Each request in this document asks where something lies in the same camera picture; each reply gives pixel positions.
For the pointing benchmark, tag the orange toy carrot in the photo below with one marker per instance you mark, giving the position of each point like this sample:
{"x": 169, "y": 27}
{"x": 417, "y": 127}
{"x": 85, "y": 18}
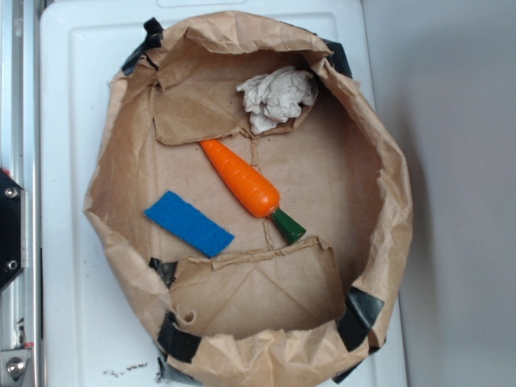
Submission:
{"x": 257, "y": 194}

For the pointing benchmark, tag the blue felt rectangle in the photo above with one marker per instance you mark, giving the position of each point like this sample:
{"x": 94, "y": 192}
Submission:
{"x": 189, "y": 224}

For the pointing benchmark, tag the aluminium frame rail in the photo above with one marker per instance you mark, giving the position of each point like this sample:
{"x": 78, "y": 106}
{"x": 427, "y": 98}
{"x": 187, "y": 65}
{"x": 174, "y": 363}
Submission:
{"x": 22, "y": 345}

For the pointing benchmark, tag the black mounting plate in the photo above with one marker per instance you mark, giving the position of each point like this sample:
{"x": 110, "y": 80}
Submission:
{"x": 12, "y": 229}

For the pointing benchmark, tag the brown paper bag tray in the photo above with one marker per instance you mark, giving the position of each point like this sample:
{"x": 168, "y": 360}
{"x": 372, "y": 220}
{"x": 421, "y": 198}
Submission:
{"x": 262, "y": 312}

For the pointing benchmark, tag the crumpled white paper ball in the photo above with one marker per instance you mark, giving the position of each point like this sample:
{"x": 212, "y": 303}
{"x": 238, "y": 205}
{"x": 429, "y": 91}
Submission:
{"x": 275, "y": 98}

